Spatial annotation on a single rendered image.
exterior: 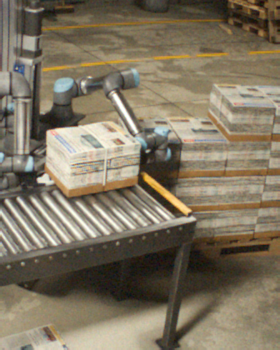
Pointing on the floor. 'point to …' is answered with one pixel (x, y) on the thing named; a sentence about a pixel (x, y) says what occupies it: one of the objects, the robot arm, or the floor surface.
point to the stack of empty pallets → (251, 3)
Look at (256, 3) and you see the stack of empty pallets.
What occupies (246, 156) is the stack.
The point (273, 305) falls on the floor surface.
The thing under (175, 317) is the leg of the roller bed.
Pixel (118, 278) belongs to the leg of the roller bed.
